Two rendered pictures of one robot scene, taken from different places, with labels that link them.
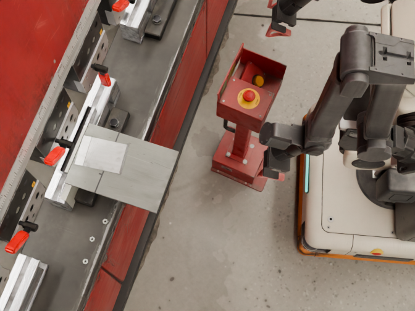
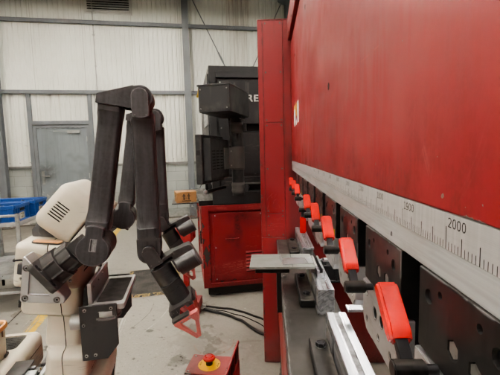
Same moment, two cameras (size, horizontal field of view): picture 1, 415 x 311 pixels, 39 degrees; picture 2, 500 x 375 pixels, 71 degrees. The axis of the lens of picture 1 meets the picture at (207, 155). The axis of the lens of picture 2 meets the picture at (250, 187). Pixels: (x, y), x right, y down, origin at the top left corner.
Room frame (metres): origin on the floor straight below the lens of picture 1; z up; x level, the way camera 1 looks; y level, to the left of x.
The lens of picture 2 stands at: (1.84, -0.26, 1.46)
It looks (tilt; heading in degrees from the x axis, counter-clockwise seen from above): 6 degrees down; 165
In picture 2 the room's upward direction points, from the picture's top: 1 degrees counter-clockwise
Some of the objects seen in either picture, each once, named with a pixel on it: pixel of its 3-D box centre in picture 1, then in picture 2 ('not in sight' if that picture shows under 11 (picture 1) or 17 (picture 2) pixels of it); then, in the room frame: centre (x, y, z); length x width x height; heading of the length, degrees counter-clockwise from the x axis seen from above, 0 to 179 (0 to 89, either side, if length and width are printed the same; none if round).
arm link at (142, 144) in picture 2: not in sight; (146, 178); (0.91, -0.29, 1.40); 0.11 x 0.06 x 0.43; 176
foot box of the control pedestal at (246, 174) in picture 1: (245, 157); not in sight; (0.80, -0.17, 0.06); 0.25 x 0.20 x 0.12; 66
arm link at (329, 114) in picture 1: (333, 102); (158, 170); (0.48, -0.26, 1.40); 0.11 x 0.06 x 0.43; 176
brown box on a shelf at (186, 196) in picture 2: not in sight; (185, 196); (-1.72, 0.00, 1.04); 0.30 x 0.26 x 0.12; 176
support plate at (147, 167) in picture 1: (121, 167); (281, 261); (0.46, 0.23, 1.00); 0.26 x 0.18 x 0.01; 72
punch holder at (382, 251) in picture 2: not in sight; (408, 292); (1.44, 0.07, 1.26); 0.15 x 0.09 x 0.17; 162
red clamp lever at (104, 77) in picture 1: (101, 75); (304, 220); (0.64, 0.26, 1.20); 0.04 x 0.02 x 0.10; 72
